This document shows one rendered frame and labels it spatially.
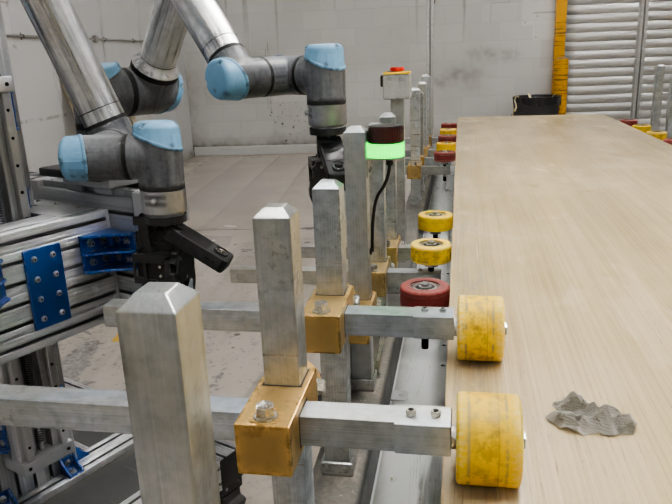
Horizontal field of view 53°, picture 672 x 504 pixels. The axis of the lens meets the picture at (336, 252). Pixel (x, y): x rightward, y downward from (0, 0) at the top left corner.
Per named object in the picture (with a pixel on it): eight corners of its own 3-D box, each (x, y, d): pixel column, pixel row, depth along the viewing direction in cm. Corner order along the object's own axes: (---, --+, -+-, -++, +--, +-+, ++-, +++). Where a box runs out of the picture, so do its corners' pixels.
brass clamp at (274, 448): (231, 474, 59) (226, 423, 58) (271, 398, 72) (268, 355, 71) (299, 479, 58) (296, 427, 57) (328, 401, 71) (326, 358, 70)
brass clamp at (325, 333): (296, 353, 83) (294, 314, 81) (318, 312, 96) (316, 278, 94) (345, 355, 82) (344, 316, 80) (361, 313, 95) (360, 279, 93)
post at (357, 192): (352, 399, 120) (343, 127, 106) (355, 390, 123) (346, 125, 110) (371, 400, 119) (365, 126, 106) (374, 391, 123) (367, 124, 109)
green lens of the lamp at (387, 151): (364, 159, 106) (364, 144, 105) (369, 153, 112) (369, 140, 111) (403, 158, 105) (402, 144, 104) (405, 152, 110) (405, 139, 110)
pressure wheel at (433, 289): (398, 357, 109) (398, 290, 106) (402, 337, 117) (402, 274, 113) (448, 359, 108) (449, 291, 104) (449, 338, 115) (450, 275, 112)
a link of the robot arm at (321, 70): (320, 44, 131) (353, 42, 126) (323, 101, 135) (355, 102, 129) (291, 44, 126) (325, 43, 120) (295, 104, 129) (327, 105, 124)
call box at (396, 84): (383, 102, 177) (382, 72, 175) (385, 100, 184) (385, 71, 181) (409, 101, 176) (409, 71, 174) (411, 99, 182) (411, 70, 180)
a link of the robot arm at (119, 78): (64, 123, 160) (56, 64, 156) (115, 118, 169) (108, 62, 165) (90, 125, 152) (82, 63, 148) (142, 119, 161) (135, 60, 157)
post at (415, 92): (410, 214, 262) (410, 88, 248) (411, 212, 265) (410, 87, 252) (419, 214, 261) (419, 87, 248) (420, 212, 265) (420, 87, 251)
